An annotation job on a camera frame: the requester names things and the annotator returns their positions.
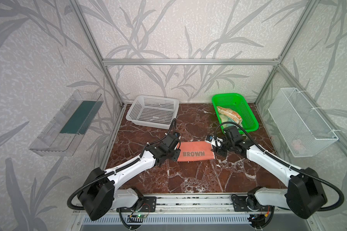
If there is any right black corrugated cable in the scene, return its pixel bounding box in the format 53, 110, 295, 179
213, 121, 345, 229

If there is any aluminium frame rail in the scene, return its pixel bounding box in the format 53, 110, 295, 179
102, 59, 279, 66

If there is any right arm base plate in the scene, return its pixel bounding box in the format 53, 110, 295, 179
230, 194, 270, 213

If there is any cream orange patterned towel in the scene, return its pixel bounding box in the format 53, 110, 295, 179
216, 106, 243, 124

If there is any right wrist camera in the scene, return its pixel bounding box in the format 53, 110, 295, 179
205, 135, 223, 147

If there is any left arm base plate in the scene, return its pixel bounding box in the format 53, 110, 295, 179
120, 196, 157, 213

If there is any white wire mesh basket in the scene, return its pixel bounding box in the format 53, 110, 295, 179
269, 88, 339, 157

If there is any green perforated plastic basket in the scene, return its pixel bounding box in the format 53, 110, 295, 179
212, 93, 259, 132

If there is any clear acrylic wall shelf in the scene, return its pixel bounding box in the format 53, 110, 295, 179
29, 90, 104, 157

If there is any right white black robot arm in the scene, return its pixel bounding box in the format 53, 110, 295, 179
205, 126, 327, 219

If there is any left black corrugated cable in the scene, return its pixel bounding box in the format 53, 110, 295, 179
67, 117, 177, 229

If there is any light blue towel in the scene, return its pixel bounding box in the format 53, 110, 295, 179
219, 114, 236, 123

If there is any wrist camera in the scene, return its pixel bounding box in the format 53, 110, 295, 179
174, 132, 181, 141
205, 135, 223, 147

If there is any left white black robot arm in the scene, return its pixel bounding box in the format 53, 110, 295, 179
67, 132, 180, 221

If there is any white perforated plastic basket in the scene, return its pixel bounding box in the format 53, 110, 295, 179
126, 95, 179, 130

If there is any pink brown bear towel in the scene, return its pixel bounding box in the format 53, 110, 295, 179
177, 141, 215, 162

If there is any black corrugated cable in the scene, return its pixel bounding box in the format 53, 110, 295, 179
67, 117, 177, 229
213, 121, 345, 229

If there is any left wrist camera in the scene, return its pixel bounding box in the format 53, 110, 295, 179
174, 132, 181, 141

